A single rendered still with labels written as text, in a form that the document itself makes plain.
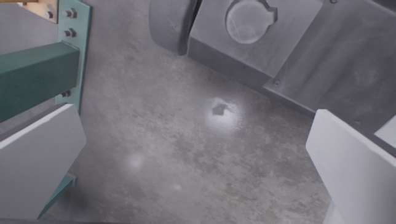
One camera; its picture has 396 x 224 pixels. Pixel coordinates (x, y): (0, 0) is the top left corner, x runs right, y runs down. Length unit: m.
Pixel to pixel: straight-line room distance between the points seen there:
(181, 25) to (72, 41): 0.38
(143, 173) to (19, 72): 0.43
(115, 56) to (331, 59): 0.45
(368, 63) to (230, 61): 0.15
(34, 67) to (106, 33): 0.16
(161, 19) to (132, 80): 0.30
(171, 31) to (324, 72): 0.19
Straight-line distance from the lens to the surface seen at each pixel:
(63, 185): 0.90
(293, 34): 0.24
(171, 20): 0.27
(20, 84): 0.51
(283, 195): 0.67
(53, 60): 0.54
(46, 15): 0.62
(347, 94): 0.30
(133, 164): 0.71
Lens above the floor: 0.45
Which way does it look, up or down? 59 degrees down
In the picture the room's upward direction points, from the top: 154 degrees counter-clockwise
